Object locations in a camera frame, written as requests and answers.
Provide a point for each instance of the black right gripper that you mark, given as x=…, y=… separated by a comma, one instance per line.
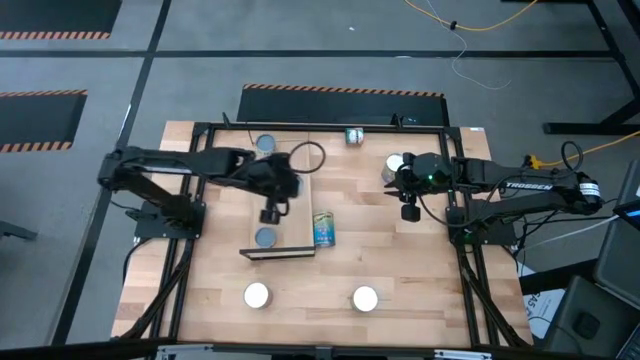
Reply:
x=425, y=175

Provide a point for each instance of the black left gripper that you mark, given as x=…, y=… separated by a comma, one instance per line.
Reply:
x=272, y=175

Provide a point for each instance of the peaches can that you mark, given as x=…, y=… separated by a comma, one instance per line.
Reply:
x=391, y=165

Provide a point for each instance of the mixed fruit can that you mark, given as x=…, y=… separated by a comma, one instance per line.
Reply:
x=265, y=144

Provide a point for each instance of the pineapple rings can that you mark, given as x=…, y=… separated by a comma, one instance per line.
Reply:
x=265, y=237

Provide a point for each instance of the oranges can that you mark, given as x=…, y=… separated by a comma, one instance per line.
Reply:
x=354, y=136

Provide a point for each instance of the blue cherries can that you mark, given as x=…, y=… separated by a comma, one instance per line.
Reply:
x=324, y=230

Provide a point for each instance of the large green label can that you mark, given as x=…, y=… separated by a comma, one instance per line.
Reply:
x=364, y=299

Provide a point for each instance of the large white-lidded tin can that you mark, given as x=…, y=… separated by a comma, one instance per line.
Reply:
x=257, y=295

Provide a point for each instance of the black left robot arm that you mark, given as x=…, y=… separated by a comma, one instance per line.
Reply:
x=165, y=159

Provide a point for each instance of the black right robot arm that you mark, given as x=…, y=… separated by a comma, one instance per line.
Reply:
x=525, y=186

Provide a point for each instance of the black hazard-striped floor mat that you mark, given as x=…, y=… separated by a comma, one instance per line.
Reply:
x=325, y=107
x=50, y=15
x=35, y=120

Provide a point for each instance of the yellow power plug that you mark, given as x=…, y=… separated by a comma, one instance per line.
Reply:
x=533, y=161

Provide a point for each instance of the black and silver crossbar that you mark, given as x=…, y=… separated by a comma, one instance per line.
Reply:
x=320, y=352

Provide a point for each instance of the black desk foot bar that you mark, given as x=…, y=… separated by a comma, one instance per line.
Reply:
x=550, y=280

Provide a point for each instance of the white printed paper sheet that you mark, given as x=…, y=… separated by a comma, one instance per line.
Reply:
x=537, y=312

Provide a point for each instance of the black case with round knob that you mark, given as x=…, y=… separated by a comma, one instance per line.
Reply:
x=575, y=310

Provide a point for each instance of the dark laptop with blue screen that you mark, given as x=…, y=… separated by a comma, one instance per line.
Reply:
x=631, y=190

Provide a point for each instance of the dark grey equipment case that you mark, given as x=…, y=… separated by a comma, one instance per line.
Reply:
x=620, y=265

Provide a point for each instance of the grey metal stand foot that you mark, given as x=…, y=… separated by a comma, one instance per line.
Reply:
x=15, y=230

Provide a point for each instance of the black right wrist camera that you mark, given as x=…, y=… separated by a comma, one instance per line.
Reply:
x=410, y=213

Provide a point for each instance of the wooden shelf with black frame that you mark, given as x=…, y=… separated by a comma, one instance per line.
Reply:
x=300, y=220

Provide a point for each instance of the black metal table frame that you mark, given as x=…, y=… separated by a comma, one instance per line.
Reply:
x=300, y=128

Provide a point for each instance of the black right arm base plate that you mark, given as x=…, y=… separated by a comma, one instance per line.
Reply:
x=500, y=236

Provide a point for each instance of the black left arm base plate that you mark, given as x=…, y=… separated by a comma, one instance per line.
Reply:
x=155, y=230

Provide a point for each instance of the black desk leg frame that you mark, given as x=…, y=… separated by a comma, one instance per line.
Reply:
x=590, y=128

